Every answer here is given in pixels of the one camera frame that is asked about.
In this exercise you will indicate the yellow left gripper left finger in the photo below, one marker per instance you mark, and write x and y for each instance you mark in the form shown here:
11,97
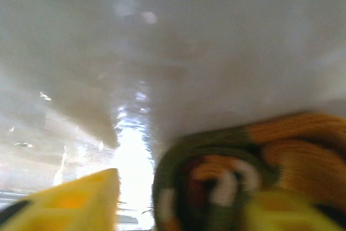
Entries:
67,204

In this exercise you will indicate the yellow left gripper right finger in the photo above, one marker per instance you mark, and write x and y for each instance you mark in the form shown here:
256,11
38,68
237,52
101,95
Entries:
286,214

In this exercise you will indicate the olive orange striped sock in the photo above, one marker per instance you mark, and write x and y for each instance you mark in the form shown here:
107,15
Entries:
229,160

